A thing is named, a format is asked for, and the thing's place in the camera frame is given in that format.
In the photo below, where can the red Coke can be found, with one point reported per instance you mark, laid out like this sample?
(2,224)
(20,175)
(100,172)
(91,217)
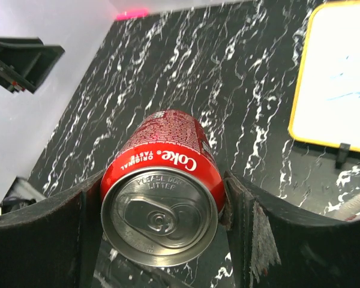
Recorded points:
(162,196)

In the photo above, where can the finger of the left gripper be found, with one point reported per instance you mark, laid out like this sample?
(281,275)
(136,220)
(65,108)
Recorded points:
(26,62)

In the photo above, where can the pink LED strip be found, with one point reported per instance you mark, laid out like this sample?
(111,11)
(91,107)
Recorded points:
(131,14)

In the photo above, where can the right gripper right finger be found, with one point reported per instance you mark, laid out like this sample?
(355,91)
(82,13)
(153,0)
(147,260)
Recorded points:
(274,243)

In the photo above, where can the yellow framed whiteboard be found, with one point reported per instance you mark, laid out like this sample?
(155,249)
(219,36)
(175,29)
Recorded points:
(326,103)

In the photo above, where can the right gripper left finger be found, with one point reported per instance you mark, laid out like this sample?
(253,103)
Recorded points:
(54,242)

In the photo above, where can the canvas bag with cat print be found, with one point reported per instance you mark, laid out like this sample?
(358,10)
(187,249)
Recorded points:
(349,210)

